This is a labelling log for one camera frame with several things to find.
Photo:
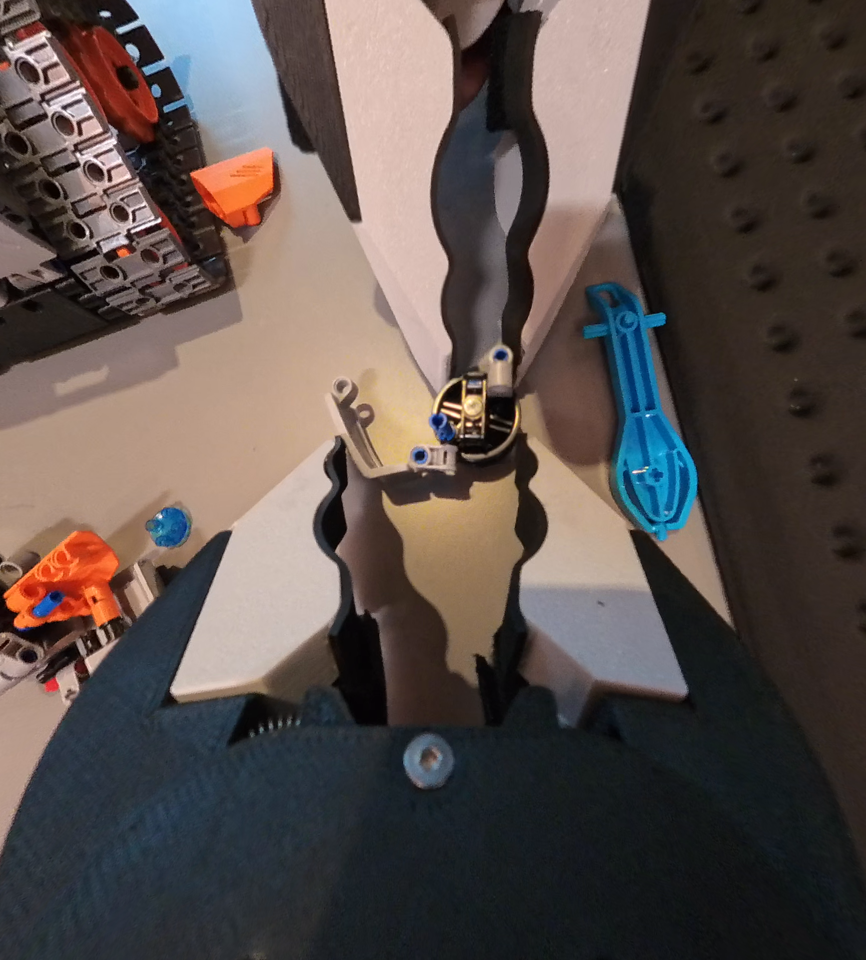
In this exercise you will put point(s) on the orange slotted panel piece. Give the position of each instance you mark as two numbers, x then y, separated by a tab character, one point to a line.
238	188

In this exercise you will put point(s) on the small blue translucent dome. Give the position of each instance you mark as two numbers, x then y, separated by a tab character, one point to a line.
169	525

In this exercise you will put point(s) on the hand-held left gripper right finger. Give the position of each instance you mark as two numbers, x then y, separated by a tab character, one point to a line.
606	615

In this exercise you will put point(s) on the grey orange tracked toy robot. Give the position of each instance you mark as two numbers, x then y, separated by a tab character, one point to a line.
58	195

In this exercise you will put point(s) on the black dimpled mat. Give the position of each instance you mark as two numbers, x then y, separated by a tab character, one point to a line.
793	375

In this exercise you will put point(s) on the light grey connector piece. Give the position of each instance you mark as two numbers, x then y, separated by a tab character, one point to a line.
365	443

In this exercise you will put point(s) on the blue plastic separator tool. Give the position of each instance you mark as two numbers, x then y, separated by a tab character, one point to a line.
646	465

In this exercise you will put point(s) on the dark grey orange block assembly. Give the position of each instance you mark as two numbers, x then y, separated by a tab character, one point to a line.
43	600

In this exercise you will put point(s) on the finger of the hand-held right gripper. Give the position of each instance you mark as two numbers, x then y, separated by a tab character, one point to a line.
388	135
583	135

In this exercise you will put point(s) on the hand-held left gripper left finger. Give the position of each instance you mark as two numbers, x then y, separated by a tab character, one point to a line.
253	615

